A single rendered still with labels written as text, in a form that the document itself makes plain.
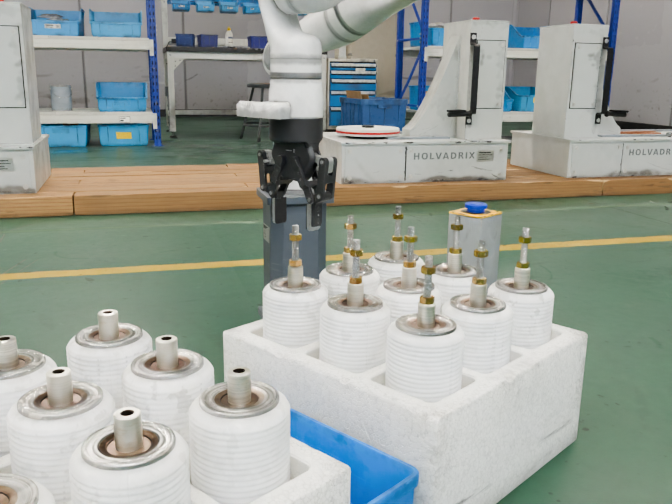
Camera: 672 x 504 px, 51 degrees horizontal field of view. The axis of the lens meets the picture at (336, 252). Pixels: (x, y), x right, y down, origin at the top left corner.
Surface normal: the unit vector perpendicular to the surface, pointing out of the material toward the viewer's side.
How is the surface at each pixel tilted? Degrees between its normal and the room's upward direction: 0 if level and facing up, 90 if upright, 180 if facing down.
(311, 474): 0
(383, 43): 90
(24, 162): 90
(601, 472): 0
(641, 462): 0
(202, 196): 90
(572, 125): 90
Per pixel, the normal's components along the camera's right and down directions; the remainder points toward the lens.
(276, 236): -0.49, 0.19
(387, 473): -0.68, 0.14
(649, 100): -0.96, 0.05
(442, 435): 0.73, 0.18
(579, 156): 0.27, 0.24
